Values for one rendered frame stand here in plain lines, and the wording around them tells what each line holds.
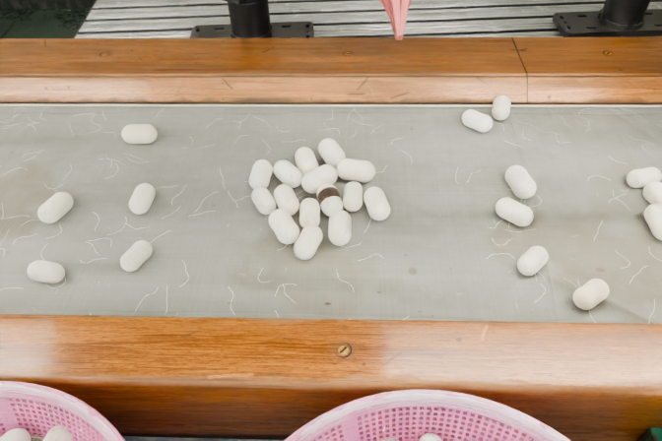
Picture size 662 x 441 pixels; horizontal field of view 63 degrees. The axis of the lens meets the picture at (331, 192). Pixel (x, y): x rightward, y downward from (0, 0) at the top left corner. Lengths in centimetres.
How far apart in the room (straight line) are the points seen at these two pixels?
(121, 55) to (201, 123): 16
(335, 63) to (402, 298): 32
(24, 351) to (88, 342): 4
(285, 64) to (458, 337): 40
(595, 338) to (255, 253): 27
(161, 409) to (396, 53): 47
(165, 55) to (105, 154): 16
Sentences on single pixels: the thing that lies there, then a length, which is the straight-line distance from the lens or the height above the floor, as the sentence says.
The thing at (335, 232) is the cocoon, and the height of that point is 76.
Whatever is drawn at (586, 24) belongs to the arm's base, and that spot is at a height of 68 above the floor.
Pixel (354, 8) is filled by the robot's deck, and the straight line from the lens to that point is 101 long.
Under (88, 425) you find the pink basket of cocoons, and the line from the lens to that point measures 42.
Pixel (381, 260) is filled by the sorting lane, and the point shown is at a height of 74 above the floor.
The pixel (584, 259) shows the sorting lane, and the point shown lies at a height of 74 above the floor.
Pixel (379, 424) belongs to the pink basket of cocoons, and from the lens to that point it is 39.
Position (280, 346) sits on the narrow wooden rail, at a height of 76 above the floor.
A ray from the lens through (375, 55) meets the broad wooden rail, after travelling 68.
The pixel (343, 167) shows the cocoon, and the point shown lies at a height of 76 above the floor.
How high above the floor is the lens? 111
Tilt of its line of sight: 45 degrees down
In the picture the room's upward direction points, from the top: 2 degrees counter-clockwise
